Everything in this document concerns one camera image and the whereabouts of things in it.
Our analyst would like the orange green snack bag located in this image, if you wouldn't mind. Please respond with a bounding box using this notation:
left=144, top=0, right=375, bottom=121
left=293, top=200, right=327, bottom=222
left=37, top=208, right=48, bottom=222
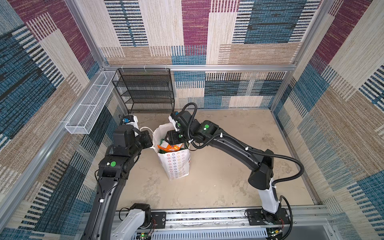
left=168, top=143, right=185, bottom=153

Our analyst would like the green rainbow snack bag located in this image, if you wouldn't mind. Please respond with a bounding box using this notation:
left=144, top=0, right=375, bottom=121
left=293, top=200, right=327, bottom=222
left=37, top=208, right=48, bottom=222
left=158, top=139, right=169, bottom=154

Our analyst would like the white paper bag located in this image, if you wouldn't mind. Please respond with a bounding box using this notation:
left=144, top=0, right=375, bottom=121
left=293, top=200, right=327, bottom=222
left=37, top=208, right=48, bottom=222
left=140, top=123, right=191, bottom=180

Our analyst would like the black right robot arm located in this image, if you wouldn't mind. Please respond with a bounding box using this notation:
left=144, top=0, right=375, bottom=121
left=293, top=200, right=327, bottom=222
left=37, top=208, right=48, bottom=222
left=169, top=111, right=281, bottom=225

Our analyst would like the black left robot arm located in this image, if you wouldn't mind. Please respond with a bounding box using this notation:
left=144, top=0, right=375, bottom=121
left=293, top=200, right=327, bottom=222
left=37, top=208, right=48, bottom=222
left=81, top=125, right=153, bottom=240

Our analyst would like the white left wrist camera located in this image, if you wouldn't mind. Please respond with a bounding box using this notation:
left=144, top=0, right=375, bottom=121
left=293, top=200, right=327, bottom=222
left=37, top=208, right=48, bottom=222
left=122, top=115, right=139, bottom=129

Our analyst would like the black wire shelf rack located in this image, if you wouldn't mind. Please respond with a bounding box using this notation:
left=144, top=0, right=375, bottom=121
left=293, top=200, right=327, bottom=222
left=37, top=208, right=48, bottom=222
left=112, top=68, right=175, bottom=114

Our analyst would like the white wire mesh basket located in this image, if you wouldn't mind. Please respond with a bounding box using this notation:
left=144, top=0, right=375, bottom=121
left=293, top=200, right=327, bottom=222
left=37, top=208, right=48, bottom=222
left=65, top=71, right=115, bottom=135

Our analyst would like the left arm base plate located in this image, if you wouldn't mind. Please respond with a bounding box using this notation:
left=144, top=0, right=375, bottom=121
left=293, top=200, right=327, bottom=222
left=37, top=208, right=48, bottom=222
left=123, top=211, right=167, bottom=231

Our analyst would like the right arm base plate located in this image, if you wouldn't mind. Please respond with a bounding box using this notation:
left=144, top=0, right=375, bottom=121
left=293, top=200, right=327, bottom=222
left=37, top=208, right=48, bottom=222
left=245, top=208, right=291, bottom=226

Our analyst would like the white slotted cable duct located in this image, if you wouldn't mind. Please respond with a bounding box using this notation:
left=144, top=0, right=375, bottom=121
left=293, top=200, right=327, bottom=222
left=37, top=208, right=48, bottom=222
left=152, top=228, right=268, bottom=240

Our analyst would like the black corrugated cable conduit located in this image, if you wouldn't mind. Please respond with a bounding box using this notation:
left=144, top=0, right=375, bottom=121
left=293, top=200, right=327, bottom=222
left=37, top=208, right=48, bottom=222
left=179, top=102, right=305, bottom=240

